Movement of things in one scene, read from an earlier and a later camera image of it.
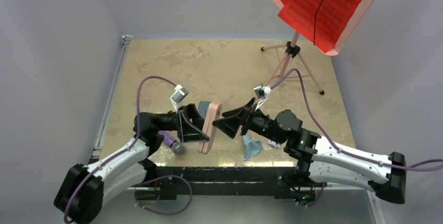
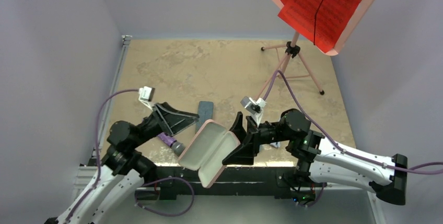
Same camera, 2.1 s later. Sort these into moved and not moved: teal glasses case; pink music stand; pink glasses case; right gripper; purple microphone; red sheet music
Moved: right gripper; pink glasses case
Not moved: purple microphone; red sheet music; pink music stand; teal glasses case
